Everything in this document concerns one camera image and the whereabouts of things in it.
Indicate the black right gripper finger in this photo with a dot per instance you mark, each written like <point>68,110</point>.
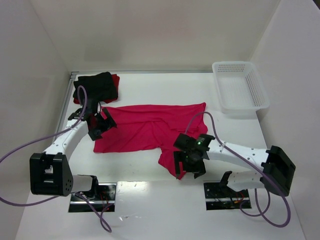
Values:
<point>199,170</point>
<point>179,159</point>

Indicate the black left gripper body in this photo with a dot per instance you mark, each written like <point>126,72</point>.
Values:
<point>103,124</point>

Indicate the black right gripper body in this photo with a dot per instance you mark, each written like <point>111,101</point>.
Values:
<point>186,163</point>

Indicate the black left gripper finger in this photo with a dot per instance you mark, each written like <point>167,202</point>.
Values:
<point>108,120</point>
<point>95,134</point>

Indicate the pink t shirt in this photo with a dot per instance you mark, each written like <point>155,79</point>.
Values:
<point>149,126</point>

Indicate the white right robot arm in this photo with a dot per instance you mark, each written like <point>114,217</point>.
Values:
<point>269,169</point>

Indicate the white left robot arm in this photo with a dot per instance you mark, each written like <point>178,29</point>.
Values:
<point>50,172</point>

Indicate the black folded t shirt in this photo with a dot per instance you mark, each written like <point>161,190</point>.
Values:
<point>96,87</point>

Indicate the white plastic basket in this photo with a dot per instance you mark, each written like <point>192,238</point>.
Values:
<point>239,87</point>

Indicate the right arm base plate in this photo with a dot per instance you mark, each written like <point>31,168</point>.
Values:
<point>219,197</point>

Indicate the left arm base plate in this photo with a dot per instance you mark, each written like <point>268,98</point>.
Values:
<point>105,198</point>

